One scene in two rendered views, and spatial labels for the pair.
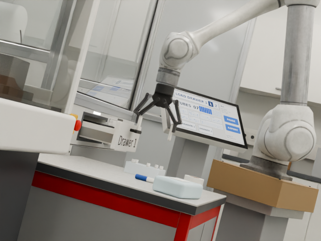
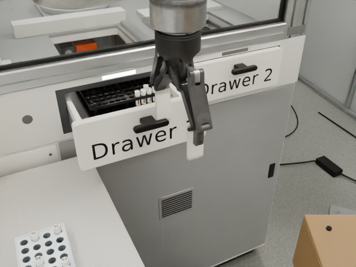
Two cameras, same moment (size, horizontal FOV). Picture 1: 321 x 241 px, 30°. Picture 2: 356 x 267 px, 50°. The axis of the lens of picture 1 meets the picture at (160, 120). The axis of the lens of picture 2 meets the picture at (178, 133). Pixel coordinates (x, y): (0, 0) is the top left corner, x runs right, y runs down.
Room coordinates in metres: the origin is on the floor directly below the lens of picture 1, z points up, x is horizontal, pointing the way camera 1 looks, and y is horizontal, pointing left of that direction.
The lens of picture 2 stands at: (1.97, -0.44, 1.32)
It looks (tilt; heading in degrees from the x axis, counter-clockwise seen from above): 34 degrees down; 50
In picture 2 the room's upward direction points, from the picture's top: straight up
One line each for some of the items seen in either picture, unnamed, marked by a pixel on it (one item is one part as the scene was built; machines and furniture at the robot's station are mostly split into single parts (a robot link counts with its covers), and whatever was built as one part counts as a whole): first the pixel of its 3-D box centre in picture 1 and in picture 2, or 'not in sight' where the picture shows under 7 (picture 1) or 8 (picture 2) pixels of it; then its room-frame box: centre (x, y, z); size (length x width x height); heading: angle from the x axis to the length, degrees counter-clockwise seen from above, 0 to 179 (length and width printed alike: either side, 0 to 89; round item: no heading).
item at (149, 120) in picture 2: (134, 131); (149, 123); (2.35, 0.09, 0.91); 0.07 x 0.04 x 0.01; 166
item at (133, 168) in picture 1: (144, 170); (46, 264); (2.07, 0.01, 0.78); 0.12 x 0.08 x 0.04; 74
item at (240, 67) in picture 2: not in sight; (241, 68); (2.69, 0.14, 0.91); 0.07 x 0.04 x 0.01; 166
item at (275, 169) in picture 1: (269, 167); not in sight; (2.46, -0.49, 0.90); 0.22 x 0.18 x 0.06; 150
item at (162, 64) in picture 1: (174, 51); not in sight; (2.35, 0.01, 1.25); 0.13 x 0.11 x 0.16; 3
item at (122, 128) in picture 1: (126, 137); (144, 129); (2.36, 0.11, 0.87); 0.29 x 0.02 x 0.11; 166
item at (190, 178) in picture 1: (193, 182); not in sight; (2.09, -0.17, 0.78); 0.07 x 0.07 x 0.04
